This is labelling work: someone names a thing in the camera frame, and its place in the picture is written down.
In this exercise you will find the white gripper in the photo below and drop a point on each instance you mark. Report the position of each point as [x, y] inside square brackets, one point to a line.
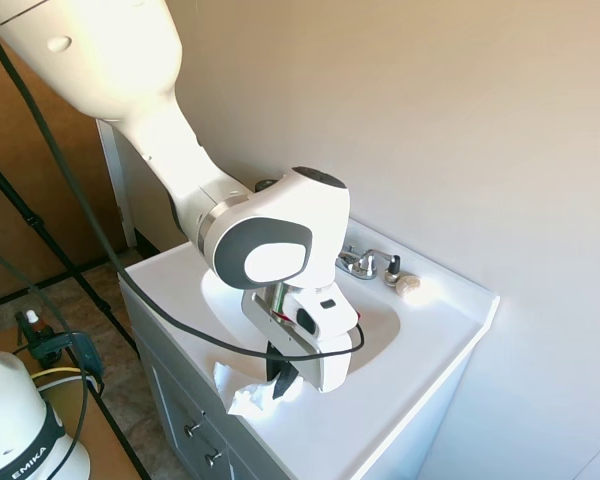
[332, 367]

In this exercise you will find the white tissue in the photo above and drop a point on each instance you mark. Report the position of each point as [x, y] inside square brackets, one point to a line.
[252, 400]

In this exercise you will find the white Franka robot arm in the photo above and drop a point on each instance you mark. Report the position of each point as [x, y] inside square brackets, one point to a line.
[130, 75]

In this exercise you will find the metal cabinet knob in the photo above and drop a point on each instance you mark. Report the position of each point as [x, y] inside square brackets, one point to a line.
[194, 428]
[213, 456]

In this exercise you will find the grey vanity cabinet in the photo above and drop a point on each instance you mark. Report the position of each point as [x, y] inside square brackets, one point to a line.
[170, 390]

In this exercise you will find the white sink vanity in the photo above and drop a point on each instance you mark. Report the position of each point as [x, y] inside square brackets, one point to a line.
[405, 380]

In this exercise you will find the chrome sink faucet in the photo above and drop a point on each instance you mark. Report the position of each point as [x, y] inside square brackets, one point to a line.
[362, 262]

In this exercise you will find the round beige soap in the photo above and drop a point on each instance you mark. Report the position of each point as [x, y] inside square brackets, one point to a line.
[410, 286]

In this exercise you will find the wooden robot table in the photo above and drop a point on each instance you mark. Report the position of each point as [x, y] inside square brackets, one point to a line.
[100, 445]

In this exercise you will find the teal table clamp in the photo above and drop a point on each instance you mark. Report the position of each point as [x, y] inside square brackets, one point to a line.
[87, 352]

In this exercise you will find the black tripod leg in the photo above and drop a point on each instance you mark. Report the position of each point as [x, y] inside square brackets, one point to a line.
[55, 240]

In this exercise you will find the brown wooden door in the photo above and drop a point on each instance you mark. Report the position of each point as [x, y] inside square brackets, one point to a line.
[10, 175]

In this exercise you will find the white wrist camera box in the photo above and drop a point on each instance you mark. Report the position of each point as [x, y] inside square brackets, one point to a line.
[330, 312]

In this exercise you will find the white door frame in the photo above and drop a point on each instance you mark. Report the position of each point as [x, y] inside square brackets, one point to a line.
[117, 190]

